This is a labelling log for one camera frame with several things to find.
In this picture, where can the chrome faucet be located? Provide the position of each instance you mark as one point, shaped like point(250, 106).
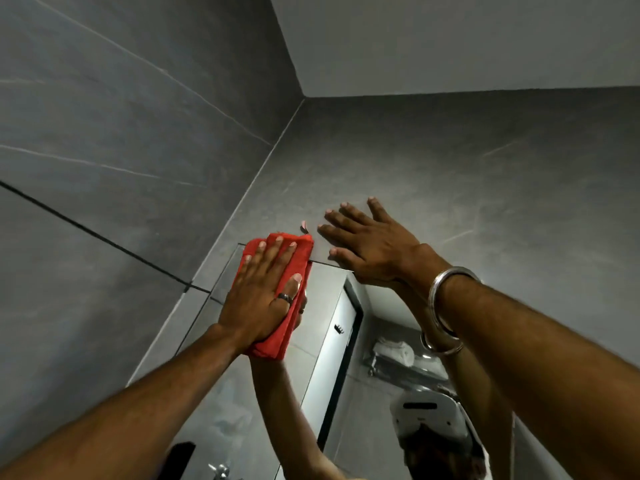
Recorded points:
point(219, 470)

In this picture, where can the person's left little finger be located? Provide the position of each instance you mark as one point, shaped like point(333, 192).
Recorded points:
point(247, 267)

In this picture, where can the person's right little finger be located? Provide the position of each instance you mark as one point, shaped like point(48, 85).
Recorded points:
point(379, 208)

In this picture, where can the person's right middle finger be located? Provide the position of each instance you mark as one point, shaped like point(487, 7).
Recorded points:
point(342, 220)

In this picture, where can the person's right hand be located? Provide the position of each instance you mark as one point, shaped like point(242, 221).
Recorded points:
point(385, 252)

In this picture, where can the person's left hand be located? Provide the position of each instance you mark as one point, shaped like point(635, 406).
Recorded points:
point(255, 304)

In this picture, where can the wall mirror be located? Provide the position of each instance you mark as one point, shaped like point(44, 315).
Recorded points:
point(330, 314)

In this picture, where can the person's left thumb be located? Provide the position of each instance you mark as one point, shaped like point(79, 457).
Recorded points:
point(290, 291)

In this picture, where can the person's left middle finger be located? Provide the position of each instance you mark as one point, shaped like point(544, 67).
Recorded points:
point(274, 254)

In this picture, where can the person's right forearm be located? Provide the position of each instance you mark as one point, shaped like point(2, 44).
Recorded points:
point(540, 364)

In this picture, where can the red cleaning cloth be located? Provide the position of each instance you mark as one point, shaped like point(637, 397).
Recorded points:
point(292, 322)

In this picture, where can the person's right thumb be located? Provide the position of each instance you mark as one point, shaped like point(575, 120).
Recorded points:
point(347, 259)

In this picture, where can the person's left forearm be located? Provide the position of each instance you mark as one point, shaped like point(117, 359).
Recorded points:
point(140, 404)

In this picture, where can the black object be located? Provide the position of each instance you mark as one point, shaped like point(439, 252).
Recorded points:
point(176, 460)

